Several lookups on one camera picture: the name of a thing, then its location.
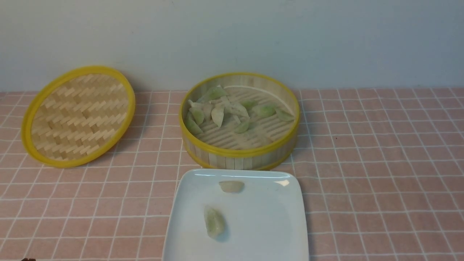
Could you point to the pale steamed dumpling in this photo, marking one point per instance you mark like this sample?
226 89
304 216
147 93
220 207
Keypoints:
231 186

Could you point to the green steamed dumpling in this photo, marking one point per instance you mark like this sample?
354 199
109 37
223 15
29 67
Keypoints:
214 222

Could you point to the white square ceramic plate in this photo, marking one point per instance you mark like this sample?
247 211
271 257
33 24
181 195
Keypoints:
266 221

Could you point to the green dumpling centre bottom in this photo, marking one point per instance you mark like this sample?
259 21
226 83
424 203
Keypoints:
242 127

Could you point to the pale green dumpling centre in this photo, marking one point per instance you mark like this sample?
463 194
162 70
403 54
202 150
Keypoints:
217 116

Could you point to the pale dumpling centre top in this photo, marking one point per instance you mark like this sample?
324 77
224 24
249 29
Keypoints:
237 109

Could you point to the bamboo steamer basket yellow rim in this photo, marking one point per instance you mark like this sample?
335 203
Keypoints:
268 141

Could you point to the green dumpling far left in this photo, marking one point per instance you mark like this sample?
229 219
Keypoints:
191 125

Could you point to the green dumpling left middle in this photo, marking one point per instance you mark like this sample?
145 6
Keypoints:
196 109

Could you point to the green dumpling top left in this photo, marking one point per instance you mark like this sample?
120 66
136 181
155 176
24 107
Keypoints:
213 94

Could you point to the green dumpling far right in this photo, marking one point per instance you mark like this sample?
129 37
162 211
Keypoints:
284 115

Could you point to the pink checked tablecloth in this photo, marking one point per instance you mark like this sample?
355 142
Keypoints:
381 171

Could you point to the bamboo steamer lid yellow rim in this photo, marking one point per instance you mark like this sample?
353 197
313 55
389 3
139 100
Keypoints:
78 116

